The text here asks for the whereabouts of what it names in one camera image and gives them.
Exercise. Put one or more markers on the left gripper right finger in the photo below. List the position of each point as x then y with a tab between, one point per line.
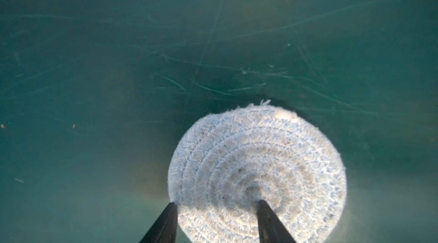
271	229

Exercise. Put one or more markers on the grey woven coaster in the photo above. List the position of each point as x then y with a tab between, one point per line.
225	163

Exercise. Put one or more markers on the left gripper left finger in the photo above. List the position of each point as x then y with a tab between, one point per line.
164	229

